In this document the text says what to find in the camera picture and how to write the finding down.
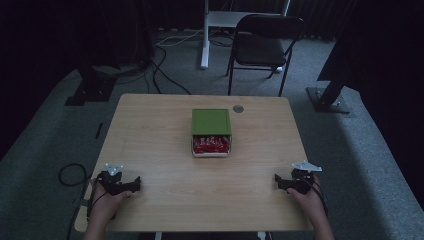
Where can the white plastic drawer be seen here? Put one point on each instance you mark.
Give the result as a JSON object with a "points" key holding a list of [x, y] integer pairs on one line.
{"points": [[210, 154]]}

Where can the person's left hand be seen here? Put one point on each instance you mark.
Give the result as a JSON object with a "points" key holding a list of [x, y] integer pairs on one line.
{"points": [[107, 203]]}

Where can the black stand with base plate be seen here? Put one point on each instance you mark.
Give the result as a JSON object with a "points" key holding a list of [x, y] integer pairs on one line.
{"points": [[328, 98], [91, 90]]}

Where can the grey round table grommet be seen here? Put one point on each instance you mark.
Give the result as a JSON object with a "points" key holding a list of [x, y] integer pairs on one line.
{"points": [[238, 109]]}

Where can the green box lid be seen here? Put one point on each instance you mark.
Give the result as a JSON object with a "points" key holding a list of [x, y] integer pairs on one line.
{"points": [[211, 121]]}

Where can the person's right hand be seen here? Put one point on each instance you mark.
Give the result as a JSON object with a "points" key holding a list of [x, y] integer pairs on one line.
{"points": [[308, 200]]}

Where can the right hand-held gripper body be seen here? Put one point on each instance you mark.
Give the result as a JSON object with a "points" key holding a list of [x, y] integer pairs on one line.
{"points": [[301, 178]]}

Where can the black folding chair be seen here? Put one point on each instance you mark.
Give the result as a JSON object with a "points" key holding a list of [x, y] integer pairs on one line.
{"points": [[258, 50]]}

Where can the pile of red coffee packets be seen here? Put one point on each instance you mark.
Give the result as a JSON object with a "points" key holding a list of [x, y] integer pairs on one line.
{"points": [[211, 144]]}

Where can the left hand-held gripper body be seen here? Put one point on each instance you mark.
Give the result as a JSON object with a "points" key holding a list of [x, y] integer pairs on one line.
{"points": [[111, 181]]}

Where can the white desk frame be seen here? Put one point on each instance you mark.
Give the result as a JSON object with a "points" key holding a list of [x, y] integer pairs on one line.
{"points": [[205, 43]]}

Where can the small black strip on floor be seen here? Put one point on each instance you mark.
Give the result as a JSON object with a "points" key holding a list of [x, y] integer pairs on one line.
{"points": [[98, 130]]}

